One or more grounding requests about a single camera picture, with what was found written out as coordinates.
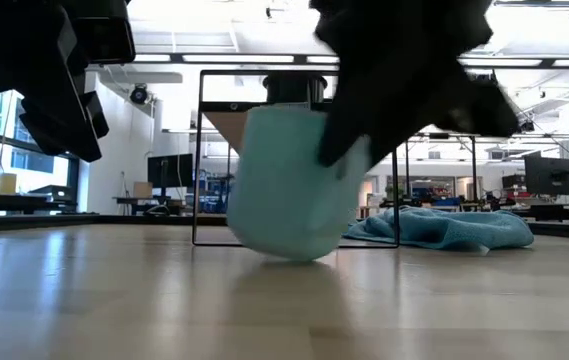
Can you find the black metal frame rig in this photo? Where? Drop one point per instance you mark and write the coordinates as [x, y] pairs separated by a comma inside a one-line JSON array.
[[439, 135]]

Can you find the black round ceiling camera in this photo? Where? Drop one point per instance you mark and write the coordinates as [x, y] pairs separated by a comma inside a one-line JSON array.
[[139, 94]]

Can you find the black computer monitor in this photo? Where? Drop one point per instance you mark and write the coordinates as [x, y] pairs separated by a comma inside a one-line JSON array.
[[551, 175], [169, 170]]

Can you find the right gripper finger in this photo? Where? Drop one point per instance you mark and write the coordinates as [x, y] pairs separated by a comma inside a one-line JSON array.
[[469, 105], [364, 100]]

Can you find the blue microfibre cloth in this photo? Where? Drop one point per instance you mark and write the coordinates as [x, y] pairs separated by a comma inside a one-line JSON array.
[[439, 227]]

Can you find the pale yellow box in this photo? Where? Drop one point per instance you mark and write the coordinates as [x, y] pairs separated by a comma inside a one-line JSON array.
[[7, 184]]

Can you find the plain cardboard box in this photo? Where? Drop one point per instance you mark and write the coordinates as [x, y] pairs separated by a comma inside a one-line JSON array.
[[142, 190]]

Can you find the black frame wooden shelf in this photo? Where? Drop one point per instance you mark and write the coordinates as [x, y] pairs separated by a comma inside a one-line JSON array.
[[224, 106]]

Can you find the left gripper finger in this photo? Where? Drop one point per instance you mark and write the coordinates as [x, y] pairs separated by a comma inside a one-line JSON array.
[[97, 115], [66, 125]]

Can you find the turquoise ceramic mug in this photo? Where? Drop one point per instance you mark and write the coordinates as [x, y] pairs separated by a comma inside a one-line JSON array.
[[284, 190]]

